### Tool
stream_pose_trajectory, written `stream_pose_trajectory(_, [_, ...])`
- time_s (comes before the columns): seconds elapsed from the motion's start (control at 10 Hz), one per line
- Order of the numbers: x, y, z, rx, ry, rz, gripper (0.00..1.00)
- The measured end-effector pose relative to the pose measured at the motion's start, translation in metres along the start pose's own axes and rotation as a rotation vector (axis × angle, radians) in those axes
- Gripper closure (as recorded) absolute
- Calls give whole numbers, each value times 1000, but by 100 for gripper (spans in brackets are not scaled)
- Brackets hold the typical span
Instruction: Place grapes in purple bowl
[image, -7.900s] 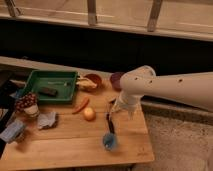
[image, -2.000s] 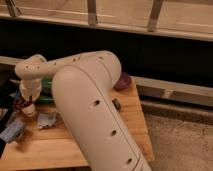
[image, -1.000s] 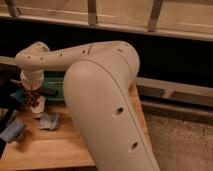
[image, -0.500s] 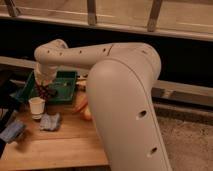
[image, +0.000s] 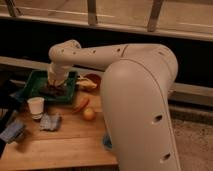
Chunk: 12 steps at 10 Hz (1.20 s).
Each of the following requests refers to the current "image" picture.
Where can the orange carrot toy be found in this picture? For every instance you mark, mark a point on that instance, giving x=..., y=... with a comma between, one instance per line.
x=82, y=105

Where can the crumpled grey blue cloth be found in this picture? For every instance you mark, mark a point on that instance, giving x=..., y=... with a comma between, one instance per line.
x=50, y=122

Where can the white paper cup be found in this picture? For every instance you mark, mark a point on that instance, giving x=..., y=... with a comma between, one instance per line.
x=36, y=107

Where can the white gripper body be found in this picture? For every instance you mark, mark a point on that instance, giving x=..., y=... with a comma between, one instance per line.
x=57, y=74

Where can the banana toy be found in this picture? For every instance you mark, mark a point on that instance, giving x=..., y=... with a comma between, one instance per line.
x=86, y=84

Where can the green plastic tray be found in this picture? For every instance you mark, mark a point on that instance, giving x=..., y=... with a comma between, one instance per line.
x=36, y=86

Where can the dark purple grapes bunch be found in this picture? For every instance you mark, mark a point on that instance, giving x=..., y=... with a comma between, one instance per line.
x=53, y=89

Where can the blue dish brush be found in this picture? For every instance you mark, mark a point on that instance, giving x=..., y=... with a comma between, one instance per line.
x=107, y=142

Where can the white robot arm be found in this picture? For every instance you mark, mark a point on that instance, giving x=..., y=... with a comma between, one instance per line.
x=134, y=94

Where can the orange bowl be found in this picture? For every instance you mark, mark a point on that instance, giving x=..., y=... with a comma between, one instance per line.
x=94, y=78

